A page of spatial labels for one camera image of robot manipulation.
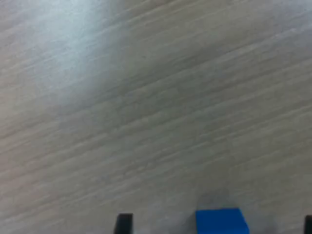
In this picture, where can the blue cube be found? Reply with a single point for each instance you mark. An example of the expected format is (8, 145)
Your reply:
(219, 221)

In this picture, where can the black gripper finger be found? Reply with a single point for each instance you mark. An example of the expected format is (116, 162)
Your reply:
(124, 224)
(309, 225)

